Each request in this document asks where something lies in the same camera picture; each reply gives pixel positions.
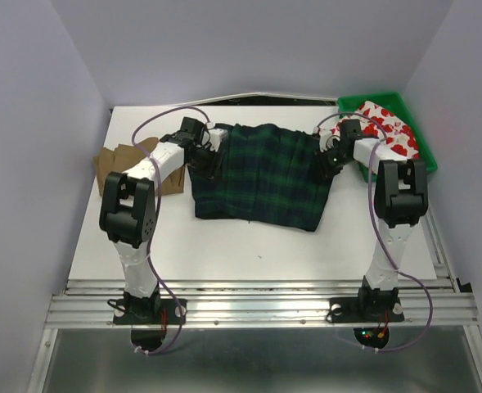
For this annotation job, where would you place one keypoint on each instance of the aluminium rail frame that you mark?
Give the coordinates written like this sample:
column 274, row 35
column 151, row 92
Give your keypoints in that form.
column 256, row 304

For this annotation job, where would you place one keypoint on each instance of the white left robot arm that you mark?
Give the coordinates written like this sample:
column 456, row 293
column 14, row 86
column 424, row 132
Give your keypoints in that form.
column 130, row 207

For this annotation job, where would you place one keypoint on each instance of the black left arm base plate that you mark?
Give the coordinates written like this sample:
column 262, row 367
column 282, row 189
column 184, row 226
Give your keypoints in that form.
column 166, row 312

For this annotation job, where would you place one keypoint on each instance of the folded tan skirt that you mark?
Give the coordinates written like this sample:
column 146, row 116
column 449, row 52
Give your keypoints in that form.
column 136, row 163

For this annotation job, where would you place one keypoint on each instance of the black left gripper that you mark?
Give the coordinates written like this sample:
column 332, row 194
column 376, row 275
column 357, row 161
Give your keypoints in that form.
column 215, row 164

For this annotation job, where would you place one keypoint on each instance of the dark green plaid skirt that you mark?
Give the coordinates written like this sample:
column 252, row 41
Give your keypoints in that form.
column 267, row 175

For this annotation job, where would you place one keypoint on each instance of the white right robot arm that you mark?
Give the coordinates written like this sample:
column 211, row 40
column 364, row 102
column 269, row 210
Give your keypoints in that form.
column 397, row 199

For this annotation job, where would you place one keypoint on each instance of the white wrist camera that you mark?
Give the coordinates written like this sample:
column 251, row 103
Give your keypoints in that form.
column 215, row 138
column 327, row 137

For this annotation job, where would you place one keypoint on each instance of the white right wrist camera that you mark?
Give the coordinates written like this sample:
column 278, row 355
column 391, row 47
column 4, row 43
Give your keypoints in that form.
column 327, row 137

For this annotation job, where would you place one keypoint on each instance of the red floral white skirt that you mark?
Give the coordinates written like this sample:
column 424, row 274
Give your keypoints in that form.
column 400, row 137

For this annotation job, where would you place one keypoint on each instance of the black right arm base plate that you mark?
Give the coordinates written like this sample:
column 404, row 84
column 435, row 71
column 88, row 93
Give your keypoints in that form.
column 348, row 309

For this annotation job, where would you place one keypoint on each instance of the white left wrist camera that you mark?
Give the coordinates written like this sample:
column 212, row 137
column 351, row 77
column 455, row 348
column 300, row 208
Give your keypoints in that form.
column 215, row 138

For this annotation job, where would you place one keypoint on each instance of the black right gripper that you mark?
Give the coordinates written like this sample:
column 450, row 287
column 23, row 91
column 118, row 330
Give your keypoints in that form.
column 323, row 169

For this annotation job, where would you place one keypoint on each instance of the green plastic tray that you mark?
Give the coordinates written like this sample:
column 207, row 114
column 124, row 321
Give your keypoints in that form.
column 399, row 106

